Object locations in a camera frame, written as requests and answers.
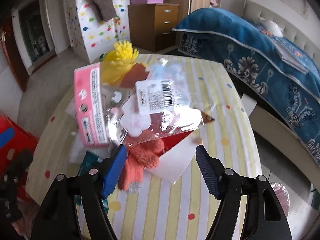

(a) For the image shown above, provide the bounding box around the white paper tag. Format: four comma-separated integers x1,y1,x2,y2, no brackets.
241,96,257,117

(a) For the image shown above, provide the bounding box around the white toilet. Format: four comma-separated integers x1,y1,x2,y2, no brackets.
35,37,49,54

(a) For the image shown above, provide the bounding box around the grey folded cloth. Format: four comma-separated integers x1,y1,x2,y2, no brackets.
274,39,309,74

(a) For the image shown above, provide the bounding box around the yellow striped dotted tablecloth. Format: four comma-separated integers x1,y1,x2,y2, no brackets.
25,54,263,240

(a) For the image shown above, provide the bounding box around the clear plastic toy package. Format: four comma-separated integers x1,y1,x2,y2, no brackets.
100,57,203,147

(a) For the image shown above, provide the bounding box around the pink printed package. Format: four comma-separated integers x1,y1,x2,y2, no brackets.
74,64,110,148

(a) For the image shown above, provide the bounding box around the orange knit glove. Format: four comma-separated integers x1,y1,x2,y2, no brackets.
117,139,165,194

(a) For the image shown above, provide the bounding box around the brown fuzzy coat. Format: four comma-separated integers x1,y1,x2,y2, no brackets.
84,0,143,22

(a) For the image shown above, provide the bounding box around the brown wooden door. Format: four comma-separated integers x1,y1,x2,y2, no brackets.
0,15,29,93

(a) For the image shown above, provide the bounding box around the wooden drawer cabinet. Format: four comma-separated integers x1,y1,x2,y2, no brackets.
127,3,180,53

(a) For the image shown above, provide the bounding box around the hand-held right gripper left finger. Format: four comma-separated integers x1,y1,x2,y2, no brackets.
30,144,128,240

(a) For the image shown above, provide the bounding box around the red box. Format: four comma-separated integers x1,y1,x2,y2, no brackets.
0,114,38,178

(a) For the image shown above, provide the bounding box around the pink-lined waste bin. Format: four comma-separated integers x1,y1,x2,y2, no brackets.
270,181,290,217

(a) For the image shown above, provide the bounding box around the blue patterned blanket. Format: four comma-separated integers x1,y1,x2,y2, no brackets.
172,7,320,168

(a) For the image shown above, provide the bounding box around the beige upholstered bed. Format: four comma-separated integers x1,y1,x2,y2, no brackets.
240,0,320,173

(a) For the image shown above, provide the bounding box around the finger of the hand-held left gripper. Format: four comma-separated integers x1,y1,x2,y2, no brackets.
5,149,34,180

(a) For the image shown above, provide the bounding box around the teal snack wrapper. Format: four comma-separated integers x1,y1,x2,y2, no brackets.
75,150,108,205

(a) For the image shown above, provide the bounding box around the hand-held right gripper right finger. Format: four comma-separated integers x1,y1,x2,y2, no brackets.
195,144,293,240

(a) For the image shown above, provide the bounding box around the white paper bag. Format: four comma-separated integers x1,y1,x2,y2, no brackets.
146,114,215,184

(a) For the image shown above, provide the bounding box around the white polka dot wardrobe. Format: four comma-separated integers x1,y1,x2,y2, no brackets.
45,0,132,64

